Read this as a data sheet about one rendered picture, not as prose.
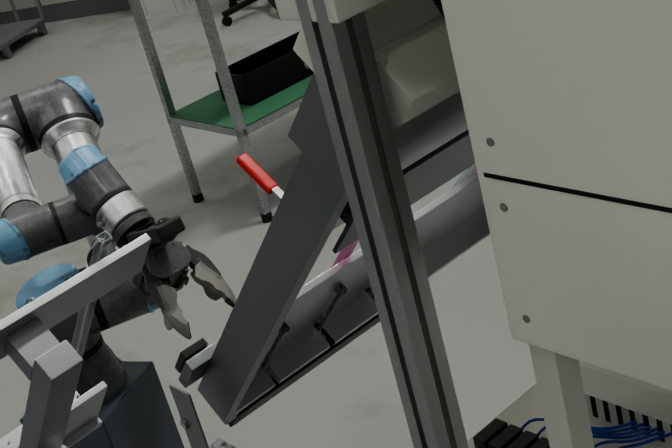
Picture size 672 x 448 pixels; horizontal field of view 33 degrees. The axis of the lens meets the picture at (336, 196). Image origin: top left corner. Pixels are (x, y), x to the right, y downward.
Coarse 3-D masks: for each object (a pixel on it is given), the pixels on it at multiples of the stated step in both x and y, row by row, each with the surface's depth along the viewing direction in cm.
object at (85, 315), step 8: (104, 232) 119; (96, 240) 119; (104, 240) 119; (96, 248) 120; (104, 248) 120; (96, 256) 121; (104, 256) 121; (80, 312) 131; (88, 312) 130; (80, 320) 132; (88, 320) 132; (80, 328) 133; (88, 328) 134; (80, 336) 134; (72, 344) 137; (80, 344) 136; (80, 352) 138
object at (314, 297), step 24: (456, 192) 166; (480, 192) 178; (432, 216) 167; (456, 216) 180; (432, 240) 181; (336, 264) 154; (360, 264) 159; (312, 288) 151; (336, 288) 160; (360, 288) 172; (312, 312) 162; (288, 336) 163
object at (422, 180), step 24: (456, 96) 126; (432, 120) 127; (456, 120) 134; (408, 144) 128; (432, 144) 135; (456, 144) 127; (408, 168) 122; (432, 168) 128; (456, 168) 136; (408, 192) 129
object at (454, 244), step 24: (480, 216) 190; (456, 240) 186; (480, 240) 187; (432, 264) 182; (336, 312) 172; (360, 312) 173; (312, 336) 168; (336, 336) 170; (264, 360) 164; (288, 360) 165; (264, 384) 162; (240, 408) 159
